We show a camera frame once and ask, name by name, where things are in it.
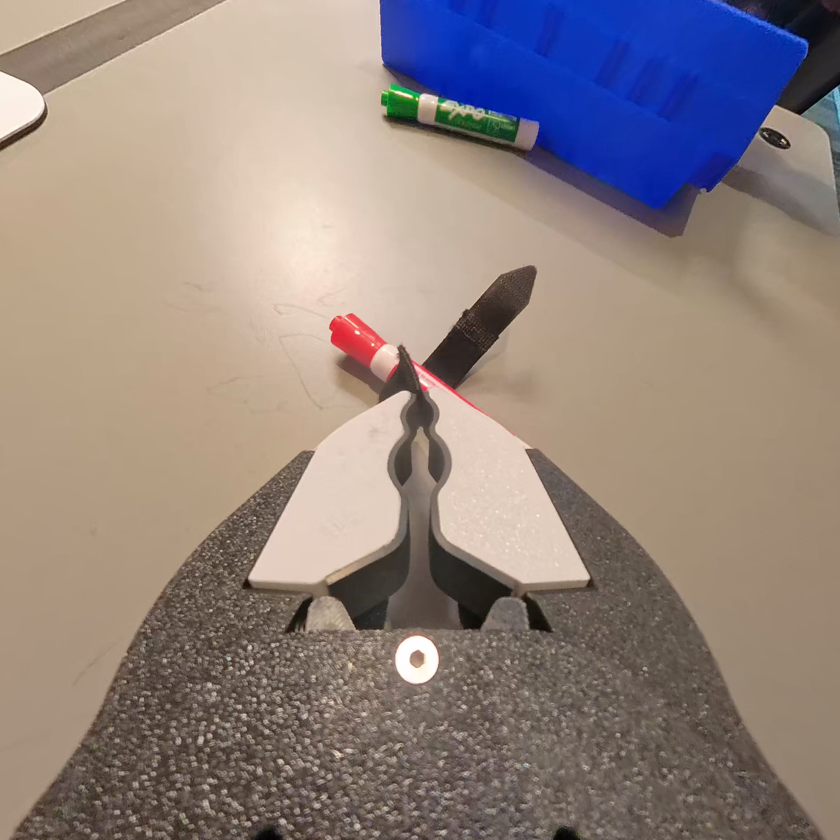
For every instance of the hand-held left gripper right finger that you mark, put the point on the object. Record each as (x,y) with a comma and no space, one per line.
(512,519)

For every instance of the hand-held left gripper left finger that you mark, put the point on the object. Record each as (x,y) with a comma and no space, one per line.
(328,525)

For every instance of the red dry erase marker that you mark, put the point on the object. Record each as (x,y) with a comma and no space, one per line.
(357,336)

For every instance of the green dry erase marker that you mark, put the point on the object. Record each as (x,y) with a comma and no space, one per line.
(460,116)

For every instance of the blue plastic bin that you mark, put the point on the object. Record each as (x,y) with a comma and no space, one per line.
(591,79)

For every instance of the round table grommet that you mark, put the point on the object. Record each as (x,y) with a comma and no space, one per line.
(776,137)

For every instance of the white stand base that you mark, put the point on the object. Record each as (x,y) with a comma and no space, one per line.
(16,112)

